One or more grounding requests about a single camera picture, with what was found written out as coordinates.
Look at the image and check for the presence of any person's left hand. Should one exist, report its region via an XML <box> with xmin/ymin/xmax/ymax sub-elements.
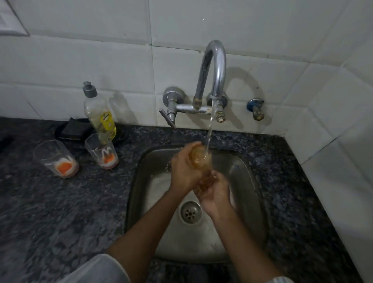
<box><xmin>170</xmin><ymin>141</ymin><xmax>211</xmax><ymax>193</ymax></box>

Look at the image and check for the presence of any person's right hand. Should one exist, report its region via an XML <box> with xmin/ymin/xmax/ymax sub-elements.
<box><xmin>193</xmin><ymin>170</ymin><xmax>235</xmax><ymax>217</ymax></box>

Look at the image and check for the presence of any clear drinking glass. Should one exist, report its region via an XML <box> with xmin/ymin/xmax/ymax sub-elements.
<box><xmin>188</xmin><ymin>145</ymin><xmax>217</xmax><ymax>193</ymax></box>

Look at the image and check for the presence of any person's left forearm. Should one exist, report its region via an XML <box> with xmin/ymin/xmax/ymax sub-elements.
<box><xmin>106</xmin><ymin>184</ymin><xmax>195</xmax><ymax>283</ymax></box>

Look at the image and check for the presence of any person's right forearm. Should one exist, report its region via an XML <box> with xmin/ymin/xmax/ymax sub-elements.
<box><xmin>208</xmin><ymin>208</ymin><xmax>284</xmax><ymax>283</ymax></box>

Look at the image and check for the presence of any sink drain strainer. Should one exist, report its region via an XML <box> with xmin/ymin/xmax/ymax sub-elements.
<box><xmin>179</xmin><ymin>201</ymin><xmax>203</xmax><ymax>224</ymax></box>

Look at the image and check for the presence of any stainless steel sink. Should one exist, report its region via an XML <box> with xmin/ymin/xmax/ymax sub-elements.
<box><xmin>125</xmin><ymin>145</ymin><xmax>270</xmax><ymax>264</ymax></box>

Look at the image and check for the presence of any glass with orange residue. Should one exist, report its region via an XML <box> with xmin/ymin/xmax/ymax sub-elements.
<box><xmin>85</xmin><ymin>133</ymin><xmax>119</xmax><ymax>170</ymax></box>
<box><xmin>33</xmin><ymin>140</ymin><xmax>80</xmax><ymax>178</ymax></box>

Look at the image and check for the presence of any dish soap bottle grey cap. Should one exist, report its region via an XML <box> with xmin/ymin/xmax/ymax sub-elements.
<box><xmin>82</xmin><ymin>81</ymin><xmax>117</xmax><ymax>145</ymax></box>

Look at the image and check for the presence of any black soap dish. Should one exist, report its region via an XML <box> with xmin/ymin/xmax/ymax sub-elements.
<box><xmin>54</xmin><ymin>117</ymin><xmax>128</xmax><ymax>148</ymax></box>

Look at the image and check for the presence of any black scrub sponge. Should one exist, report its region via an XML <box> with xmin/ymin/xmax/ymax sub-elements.
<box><xmin>59</xmin><ymin>117</ymin><xmax>93</xmax><ymax>139</ymax></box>

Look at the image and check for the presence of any white left sleeve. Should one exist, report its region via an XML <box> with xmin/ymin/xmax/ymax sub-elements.
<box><xmin>57</xmin><ymin>254</ymin><xmax>131</xmax><ymax>283</ymax></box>

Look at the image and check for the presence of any brass wall valve blue flange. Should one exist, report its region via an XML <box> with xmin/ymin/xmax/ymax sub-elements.
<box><xmin>247</xmin><ymin>99</ymin><xmax>265</xmax><ymax>121</ymax></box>

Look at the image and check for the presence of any chrome wall-mounted faucet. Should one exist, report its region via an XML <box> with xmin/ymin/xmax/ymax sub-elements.
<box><xmin>159</xmin><ymin>40</ymin><xmax>228</xmax><ymax>129</ymax></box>

